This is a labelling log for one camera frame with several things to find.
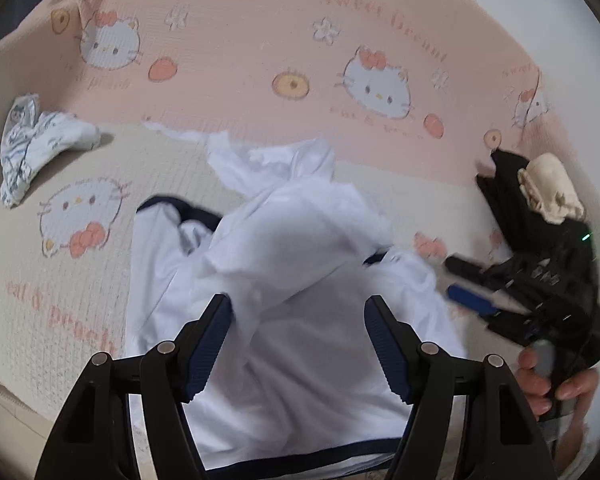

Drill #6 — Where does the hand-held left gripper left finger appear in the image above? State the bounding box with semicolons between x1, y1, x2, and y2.
34;294;231;480

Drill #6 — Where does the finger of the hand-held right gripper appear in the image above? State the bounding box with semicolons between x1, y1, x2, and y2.
445;256;506;287
447;284;503;318

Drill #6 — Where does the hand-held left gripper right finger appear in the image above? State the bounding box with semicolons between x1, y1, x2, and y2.
364;295;556;480

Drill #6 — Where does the white shirt with navy trim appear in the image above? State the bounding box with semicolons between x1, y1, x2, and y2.
125;120;470;480

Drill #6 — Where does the person's right hand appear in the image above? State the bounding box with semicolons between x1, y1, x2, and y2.
517;346;600;416

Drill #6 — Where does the black folded garment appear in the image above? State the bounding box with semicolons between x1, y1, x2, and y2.
475;147;597;271

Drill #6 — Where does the cream cloth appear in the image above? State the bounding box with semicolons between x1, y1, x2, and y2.
517;154;586;224

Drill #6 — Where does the small white blue-patterned cloth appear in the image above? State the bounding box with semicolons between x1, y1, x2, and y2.
0;92;102;209

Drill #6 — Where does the pink cream printed blanket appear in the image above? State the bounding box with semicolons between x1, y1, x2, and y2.
0;0;600;480

